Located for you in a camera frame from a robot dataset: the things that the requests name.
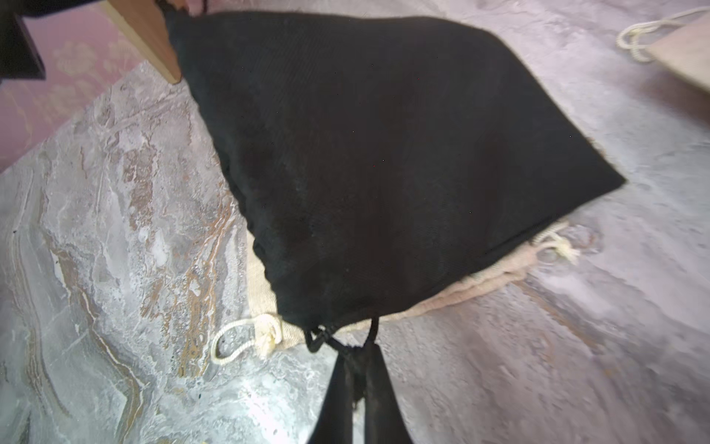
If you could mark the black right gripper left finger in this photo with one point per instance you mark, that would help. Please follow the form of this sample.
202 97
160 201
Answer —
335 421

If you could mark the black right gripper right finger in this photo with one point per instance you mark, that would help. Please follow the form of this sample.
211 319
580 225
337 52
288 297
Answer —
383 419

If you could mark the black drawstring bag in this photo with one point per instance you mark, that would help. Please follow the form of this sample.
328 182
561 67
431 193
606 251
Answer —
378 161

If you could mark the beige hair dryer bag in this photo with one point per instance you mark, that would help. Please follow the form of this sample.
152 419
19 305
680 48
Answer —
679 43

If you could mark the wooden two-tier shelf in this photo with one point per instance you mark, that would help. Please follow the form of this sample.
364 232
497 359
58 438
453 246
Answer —
142 22

